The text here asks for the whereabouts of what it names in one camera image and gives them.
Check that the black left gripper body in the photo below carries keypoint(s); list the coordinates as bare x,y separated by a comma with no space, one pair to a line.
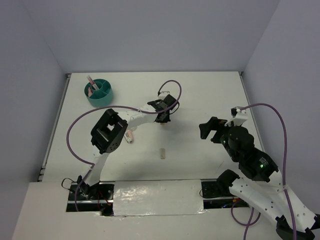
165,118

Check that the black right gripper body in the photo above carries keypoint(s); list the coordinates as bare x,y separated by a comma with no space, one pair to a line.
220,136

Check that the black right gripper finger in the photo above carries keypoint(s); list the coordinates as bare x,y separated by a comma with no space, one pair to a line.
205,129
216,122

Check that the pink mini stapler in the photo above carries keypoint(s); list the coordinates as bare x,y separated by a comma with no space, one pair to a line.
129,137

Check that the beige rectangular eraser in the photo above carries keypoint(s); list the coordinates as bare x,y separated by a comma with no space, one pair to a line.
162,152

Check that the red pink pen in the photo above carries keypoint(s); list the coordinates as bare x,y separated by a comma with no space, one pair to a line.
92,83

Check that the clear tape roll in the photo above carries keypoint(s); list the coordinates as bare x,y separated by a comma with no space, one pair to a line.
133,128

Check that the pink capped highlighter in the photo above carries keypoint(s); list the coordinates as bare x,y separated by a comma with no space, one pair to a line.
89,92

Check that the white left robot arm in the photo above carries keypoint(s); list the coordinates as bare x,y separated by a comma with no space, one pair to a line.
109,131

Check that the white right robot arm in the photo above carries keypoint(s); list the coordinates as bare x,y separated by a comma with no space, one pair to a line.
261,186

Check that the teal round compartment organizer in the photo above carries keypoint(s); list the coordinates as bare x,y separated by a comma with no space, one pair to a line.
102,97

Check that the silver foil tape sheet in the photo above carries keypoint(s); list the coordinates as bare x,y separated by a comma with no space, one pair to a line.
157,198

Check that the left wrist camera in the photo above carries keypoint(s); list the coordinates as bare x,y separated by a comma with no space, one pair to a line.
163,94

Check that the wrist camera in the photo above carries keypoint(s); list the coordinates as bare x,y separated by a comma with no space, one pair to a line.
163,94
239,116

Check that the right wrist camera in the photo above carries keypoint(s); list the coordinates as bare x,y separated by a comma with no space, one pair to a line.
239,116

